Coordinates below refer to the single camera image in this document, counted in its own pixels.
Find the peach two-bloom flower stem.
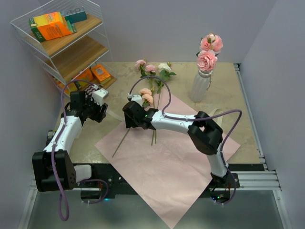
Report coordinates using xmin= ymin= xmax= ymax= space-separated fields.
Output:
xmin=112 ymin=88 xmax=153 ymax=157

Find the purple pink wrapping paper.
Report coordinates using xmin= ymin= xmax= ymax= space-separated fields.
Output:
xmin=95 ymin=93 xmax=241 ymax=229

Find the beige ribbon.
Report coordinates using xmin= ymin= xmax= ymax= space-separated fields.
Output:
xmin=76 ymin=107 xmax=224 ymax=139

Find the pink two-bloom flower stem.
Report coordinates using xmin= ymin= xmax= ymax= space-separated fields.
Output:
xmin=196 ymin=33 xmax=223 ymax=72

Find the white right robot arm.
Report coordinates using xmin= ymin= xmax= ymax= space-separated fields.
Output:
xmin=122 ymin=101 xmax=229 ymax=188

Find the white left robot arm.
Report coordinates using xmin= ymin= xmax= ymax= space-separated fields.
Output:
xmin=32 ymin=89 xmax=108 ymax=192

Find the white ribbed ceramic vase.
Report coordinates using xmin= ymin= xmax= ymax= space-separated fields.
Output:
xmin=190 ymin=70 xmax=213 ymax=103

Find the zigzag patterned purple mat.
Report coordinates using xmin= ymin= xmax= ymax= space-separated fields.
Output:
xmin=84 ymin=84 xmax=100 ymax=96

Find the small orange box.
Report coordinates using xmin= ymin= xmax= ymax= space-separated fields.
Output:
xmin=91 ymin=64 xmax=111 ymax=83

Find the green black product box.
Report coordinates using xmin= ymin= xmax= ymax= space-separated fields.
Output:
xmin=47 ymin=130 xmax=56 ymax=141

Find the white flower stem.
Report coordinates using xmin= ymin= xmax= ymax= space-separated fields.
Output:
xmin=150 ymin=62 xmax=176 ymax=145

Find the orange yellow carton box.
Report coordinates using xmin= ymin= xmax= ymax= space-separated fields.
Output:
xmin=29 ymin=11 xmax=77 ymax=42

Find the teal box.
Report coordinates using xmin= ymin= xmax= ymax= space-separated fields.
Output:
xmin=61 ymin=7 xmax=87 ymax=23

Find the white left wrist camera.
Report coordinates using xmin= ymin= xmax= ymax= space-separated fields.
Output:
xmin=91 ymin=88 xmax=109 ymax=106

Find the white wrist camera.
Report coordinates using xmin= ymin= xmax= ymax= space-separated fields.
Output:
xmin=127 ymin=94 xmax=143 ymax=106
xmin=91 ymin=88 xmax=109 ymax=106

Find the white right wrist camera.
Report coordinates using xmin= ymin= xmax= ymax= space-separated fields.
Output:
xmin=127 ymin=94 xmax=143 ymax=106

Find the black mounting base rail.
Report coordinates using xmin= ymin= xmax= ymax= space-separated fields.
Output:
xmin=74 ymin=164 xmax=280 ymax=200

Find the white wire wooden shelf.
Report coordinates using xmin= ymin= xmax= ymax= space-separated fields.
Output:
xmin=10 ymin=0 xmax=117 ymax=89

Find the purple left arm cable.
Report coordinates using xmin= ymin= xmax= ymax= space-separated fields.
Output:
xmin=51 ymin=80 xmax=110 ymax=221

